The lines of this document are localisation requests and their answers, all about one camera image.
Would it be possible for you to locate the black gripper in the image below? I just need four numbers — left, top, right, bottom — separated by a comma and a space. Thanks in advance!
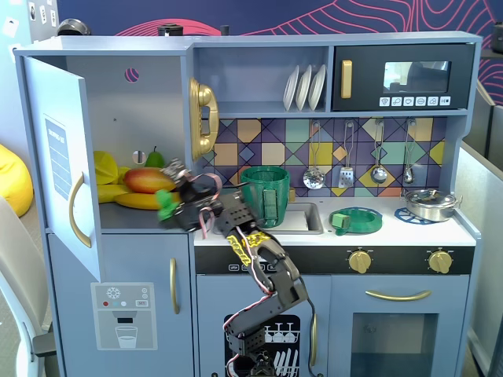
158, 175, 226, 235

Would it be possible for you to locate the green toy pineapple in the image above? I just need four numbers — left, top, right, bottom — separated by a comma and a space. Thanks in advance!
156, 188, 179, 220

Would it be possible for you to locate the green printed cup recipient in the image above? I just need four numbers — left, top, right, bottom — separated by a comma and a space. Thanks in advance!
240, 165, 292, 229

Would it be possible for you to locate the blue cabinet door with list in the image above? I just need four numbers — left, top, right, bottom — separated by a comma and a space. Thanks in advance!
21, 54, 104, 284

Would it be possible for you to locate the red yellow toy mango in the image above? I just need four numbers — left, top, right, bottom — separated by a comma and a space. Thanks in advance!
123, 167, 178, 195

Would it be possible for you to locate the yellow toy banana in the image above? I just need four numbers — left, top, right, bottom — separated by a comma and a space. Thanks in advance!
97, 184, 131, 205
114, 191, 182, 211

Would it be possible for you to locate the green toy pear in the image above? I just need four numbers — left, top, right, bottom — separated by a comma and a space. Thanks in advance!
145, 145, 166, 170

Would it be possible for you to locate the blue lower fridge door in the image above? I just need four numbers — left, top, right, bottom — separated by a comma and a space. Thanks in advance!
46, 232, 194, 377

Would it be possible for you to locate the yellow toy star fruit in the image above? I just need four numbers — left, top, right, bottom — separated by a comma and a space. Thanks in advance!
93, 150, 131, 186

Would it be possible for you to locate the blue dishwasher door with picture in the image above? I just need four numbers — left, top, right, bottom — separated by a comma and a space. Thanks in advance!
195, 273, 332, 377

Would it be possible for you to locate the gold toy telephone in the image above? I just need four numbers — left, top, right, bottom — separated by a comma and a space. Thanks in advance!
188, 76, 220, 162

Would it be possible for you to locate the grey toy sink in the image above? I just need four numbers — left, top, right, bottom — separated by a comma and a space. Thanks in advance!
214, 201, 325, 236

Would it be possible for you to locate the metal skimmer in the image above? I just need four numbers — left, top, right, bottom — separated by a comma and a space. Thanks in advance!
303, 120, 328, 190

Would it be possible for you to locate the blue toy kitchen body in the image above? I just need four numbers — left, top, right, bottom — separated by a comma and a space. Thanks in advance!
13, 31, 483, 377

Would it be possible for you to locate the white toy plate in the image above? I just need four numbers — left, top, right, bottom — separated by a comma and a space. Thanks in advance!
283, 64, 301, 112
307, 64, 328, 112
295, 64, 314, 112

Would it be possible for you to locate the yellow bean bag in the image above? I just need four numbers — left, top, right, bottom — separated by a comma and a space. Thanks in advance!
0, 144, 35, 218

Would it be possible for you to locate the metal slotted spatula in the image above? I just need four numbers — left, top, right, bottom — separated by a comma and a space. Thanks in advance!
338, 120, 355, 189

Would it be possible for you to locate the black cylindrical device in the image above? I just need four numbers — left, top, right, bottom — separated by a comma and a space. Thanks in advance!
157, 24, 185, 38

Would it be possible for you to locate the grey white office chair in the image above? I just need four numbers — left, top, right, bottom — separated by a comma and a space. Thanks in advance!
0, 195, 60, 377

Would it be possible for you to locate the green printed round lid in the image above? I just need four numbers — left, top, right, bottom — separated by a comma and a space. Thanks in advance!
329, 207, 384, 236

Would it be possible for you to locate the gold stove knob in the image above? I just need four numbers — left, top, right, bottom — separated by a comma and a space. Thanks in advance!
348, 250, 373, 274
428, 250, 453, 274

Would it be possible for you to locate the blue oven door with window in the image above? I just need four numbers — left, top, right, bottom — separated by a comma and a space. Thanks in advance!
330, 273, 471, 377

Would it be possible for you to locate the black round helmet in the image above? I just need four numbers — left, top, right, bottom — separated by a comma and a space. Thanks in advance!
57, 17, 92, 38

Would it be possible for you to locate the metal ladle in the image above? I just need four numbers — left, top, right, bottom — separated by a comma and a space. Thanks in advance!
370, 119, 388, 185

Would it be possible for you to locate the metal spoon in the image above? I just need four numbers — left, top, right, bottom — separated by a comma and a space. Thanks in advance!
403, 119, 417, 185

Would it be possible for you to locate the steel toy pot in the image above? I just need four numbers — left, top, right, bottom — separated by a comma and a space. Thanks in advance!
400, 188, 463, 223

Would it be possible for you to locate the black toy microwave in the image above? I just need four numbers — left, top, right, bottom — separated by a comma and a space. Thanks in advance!
332, 43, 476, 112

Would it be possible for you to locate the grey cubicle partition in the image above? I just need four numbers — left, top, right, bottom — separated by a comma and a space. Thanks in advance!
458, 140, 503, 377

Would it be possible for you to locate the pink ribbon cable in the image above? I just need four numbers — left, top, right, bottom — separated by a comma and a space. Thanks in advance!
187, 171, 224, 241

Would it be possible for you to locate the gold fridge door handle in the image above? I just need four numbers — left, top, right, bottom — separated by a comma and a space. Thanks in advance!
169, 257, 182, 315

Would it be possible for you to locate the gold cabinet door handle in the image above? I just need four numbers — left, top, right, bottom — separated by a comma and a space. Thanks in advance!
68, 171, 93, 249

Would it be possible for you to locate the gold dishwasher door handle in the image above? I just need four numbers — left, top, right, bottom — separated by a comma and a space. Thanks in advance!
308, 312, 319, 368

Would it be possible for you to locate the gold microwave handle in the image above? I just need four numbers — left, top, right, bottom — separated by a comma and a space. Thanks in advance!
340, 59, 354, 100

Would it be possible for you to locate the gold oven door handle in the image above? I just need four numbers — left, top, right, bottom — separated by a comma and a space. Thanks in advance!
365, 289, 433, 302

